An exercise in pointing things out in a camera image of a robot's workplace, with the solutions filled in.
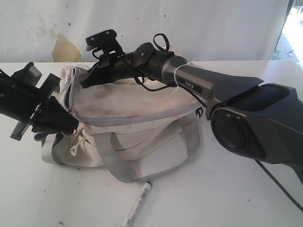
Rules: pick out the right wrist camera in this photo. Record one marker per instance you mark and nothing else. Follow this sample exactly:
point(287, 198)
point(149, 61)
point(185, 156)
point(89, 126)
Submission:
point(104, 41)

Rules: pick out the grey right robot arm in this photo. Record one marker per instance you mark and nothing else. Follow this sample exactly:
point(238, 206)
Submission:
point(260, 121)

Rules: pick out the white canvas duffel bag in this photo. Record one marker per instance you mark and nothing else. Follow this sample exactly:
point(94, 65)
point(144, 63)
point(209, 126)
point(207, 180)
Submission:
point(135, 134)

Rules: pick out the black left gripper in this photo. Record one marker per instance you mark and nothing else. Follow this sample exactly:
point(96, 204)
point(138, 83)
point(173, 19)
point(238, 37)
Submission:
point(24, 99)

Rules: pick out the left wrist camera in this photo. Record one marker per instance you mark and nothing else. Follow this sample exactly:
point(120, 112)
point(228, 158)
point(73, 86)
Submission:
point(30, 74)

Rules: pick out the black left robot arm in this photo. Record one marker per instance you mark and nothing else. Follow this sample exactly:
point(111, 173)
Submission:
point(5, 82)

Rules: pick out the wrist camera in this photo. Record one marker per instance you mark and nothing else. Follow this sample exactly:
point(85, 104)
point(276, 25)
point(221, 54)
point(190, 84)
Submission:
point(104, 41)
point(30, 74)

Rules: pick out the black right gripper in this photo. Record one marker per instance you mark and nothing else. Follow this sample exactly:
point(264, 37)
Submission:
point(118, 68)

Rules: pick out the black and white marker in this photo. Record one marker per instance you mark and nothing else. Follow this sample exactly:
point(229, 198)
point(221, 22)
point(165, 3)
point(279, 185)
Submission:
point(137, 205)

